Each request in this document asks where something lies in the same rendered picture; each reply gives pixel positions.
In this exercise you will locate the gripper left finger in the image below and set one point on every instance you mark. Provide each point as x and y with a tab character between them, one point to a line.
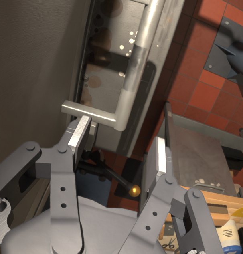
62	178

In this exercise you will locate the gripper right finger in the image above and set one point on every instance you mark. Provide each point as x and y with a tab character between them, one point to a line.
163	190

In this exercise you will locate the black lever with brass ball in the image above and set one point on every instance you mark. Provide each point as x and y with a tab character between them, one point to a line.
113	174

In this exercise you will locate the steel oven door with window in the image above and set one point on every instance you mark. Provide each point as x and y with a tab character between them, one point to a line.
105	85

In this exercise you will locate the grey-brown oven body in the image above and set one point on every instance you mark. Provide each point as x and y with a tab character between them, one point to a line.
34	69

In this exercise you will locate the dark blue box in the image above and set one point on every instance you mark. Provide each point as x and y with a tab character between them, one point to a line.
93	184

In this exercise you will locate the grey steel trolley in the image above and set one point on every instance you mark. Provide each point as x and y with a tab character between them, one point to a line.
192	154

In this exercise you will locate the wooden brush with dark bristles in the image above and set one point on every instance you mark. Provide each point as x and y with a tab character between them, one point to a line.
218	214

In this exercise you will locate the black box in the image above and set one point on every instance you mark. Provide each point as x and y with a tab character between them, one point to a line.
233	157

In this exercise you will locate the white bottle with blue cap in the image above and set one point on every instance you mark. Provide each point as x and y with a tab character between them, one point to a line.
229	236

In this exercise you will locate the yellow scraper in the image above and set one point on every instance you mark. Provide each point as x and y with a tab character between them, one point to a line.
241	212

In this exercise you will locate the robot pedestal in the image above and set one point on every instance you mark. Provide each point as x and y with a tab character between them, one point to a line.
234	53

